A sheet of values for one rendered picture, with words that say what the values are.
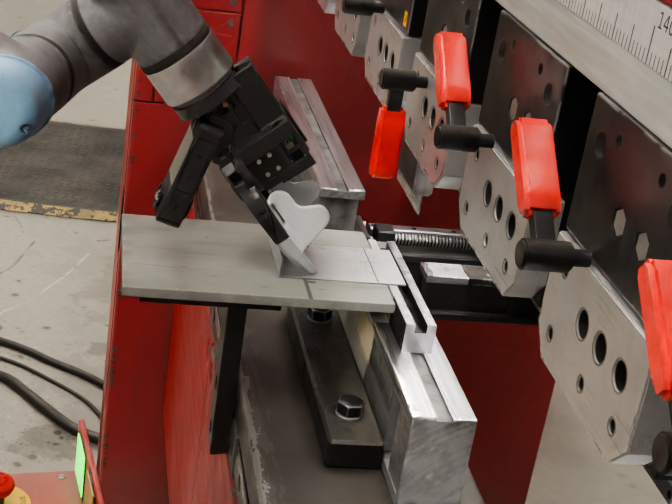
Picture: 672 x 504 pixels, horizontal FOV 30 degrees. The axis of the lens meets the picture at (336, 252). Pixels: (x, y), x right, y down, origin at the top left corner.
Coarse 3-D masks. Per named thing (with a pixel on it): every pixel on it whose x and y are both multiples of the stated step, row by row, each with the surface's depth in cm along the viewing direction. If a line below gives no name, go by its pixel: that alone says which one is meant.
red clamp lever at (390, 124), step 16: (384, 80) 105; (400, 80) 105; (416, 80) 105; (400, 96) 106; (384, 112) 106; (400, 112) 106; (384, 128) 106; (400, 128) 107; (384, 144) 107; (400, 144) 108; (384, 160) 108; (384, 176) 108
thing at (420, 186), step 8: (400, 152) 127; (408, 152) 124; (400, 160) 127; (408, 160) 124; (416, 160) 121; (400, 168) 127; (408, 168) 124; (416, 168) 121; (400, 176) 130; (408, 176) 124; (416, 176) 121; (424, 176) 121; (408, 184) 123; (416, 184) 122; (424, 184) 122; (408, 192) 127; (416, 192) 122; (424, 192) 122; (416, 200) 123; (416, 208) 123
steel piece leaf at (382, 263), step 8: (368, 256) 131; (376, 256) 132; (384, 256) 132; (376, 264) 130; (384, 264) 130; (392, 264) 130; (376, 272) 128; (384, 272) 128; (392, 272) 129; (384, 280) 126; (392, 280) 127; (400, 280) 127
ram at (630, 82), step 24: (504, 0) 89; (528, 0) 84; (552, 0) 80; (528, 24) 84; (552, 24) 80; (576, 24) 76; (552, 48) 79; (576, 48) 75; (600, 48) 72; (624, 48) 69; (600, 72) 72; (624, 72) 68; (648, 72) 65; (624, 96) 68; (648, 96) 65; (648, 120) 65
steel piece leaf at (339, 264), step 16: (272, 240) 129; (320, 256) 130; (336, 256) 130; (352, 256) 131; (288, 272) 125; (304, 272) 125; (320, 272) 126; (336, 272) 126; (352, 272) 127; (368, 272) 128
